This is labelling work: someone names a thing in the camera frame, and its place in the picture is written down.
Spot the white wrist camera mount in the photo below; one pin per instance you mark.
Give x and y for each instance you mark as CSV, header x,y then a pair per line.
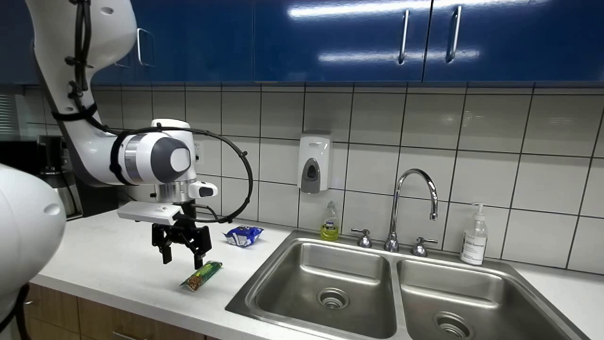
x,y
148,213

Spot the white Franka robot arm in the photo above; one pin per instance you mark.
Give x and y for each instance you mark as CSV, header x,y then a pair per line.
x,y
87,145

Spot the green granola bar packet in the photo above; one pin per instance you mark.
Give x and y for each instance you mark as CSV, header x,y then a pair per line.
x,y
202,277

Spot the white wall outlet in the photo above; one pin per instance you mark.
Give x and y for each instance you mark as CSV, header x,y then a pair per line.
x,y
198,152

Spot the black coffee maker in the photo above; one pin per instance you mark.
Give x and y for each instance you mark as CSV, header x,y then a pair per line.
x,y
95,201

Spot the stainless steel double sink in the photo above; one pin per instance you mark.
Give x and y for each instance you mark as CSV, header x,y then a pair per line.
x,y
340,277

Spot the wooden base cabinet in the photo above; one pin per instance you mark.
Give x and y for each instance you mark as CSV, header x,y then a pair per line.
x,y
95,322

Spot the white wall soap dispenser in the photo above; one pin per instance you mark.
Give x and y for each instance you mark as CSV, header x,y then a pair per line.
x,y
314,152

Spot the yellow dish soap bottle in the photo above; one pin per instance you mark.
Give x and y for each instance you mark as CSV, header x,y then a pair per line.
x,y
329,230

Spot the blue snack packet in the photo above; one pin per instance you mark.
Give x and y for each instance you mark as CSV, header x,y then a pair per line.
x,y
244,237

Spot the steel coffee carafe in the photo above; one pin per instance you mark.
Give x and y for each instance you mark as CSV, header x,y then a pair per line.
x,y
70,201

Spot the chrome gooseneck faucet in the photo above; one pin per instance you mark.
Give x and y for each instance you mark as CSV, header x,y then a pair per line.
x,y
395,220

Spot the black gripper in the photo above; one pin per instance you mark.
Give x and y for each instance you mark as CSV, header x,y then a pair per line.
x,y
181,230

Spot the black countertop appliance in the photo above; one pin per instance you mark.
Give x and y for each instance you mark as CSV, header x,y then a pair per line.
x,y
19,152

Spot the metal sink drain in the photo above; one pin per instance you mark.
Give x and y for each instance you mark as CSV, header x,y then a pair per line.
x,y
453,326
332,300

